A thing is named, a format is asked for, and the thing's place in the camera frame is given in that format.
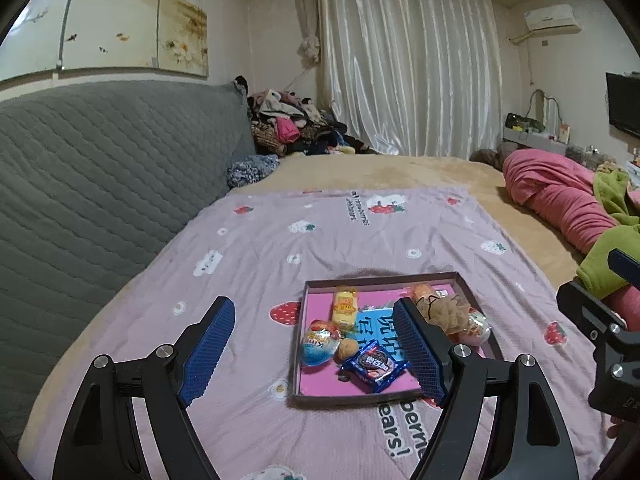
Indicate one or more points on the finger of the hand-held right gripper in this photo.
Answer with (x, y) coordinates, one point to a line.
(585, 305)
(625, 265)

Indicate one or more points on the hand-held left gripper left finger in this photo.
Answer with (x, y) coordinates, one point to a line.
(207, 355)

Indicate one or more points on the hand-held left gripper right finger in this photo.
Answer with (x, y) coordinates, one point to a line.
(417, 355)

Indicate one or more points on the blue cookie packet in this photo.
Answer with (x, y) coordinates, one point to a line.
(372, 365)

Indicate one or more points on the brown mesh bath sponge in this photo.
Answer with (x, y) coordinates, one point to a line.
(447, 312)

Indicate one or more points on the red and white egg-shaped toy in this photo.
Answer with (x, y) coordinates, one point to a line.
(472, 330)

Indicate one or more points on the orange cake packet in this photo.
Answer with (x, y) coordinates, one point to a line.
(422, 292)

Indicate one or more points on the walnut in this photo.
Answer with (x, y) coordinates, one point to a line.
(348, 350)

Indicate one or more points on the yellow cake packet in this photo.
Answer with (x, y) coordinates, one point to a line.
(346, 307)

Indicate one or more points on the blue egg-shaped toy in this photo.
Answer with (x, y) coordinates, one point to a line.
(317, 347)

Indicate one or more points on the shallow dark cardboard box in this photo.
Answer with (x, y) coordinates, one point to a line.
(325, 400)

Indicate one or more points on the person's right hand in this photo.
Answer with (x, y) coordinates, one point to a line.
(614, 427)

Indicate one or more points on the green fleece blanket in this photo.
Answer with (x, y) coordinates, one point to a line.
(600, 260)

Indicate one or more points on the pink quilt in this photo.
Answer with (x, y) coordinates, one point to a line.
(550, 185)

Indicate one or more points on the purple printed blanket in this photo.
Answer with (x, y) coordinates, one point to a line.
(350, 230)

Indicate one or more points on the black television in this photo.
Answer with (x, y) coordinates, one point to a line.
(625, 105)

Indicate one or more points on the oval vanity mirror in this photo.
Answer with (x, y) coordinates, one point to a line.
(550, 110)

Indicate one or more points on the dark brown cloth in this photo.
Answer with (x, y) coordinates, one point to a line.
(487, 157)

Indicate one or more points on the dark green bag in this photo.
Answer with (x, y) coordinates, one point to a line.
(522, 121)

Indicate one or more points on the blue floral cloth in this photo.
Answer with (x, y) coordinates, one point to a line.
(250, 170)

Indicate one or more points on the grey quilted headboard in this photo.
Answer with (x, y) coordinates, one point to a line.
(100, 185)

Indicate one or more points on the pile of clothes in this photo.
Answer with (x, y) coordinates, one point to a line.
(285, 130)

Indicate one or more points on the white air conditioner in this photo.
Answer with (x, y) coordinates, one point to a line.
(550, 17)

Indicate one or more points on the white satin curtain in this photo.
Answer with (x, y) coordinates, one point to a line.
(410, 60)

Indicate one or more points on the white hanging plush toy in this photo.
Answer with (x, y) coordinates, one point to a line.
(310, 50)

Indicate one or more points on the floral wall painting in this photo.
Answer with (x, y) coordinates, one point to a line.
(125, 20)

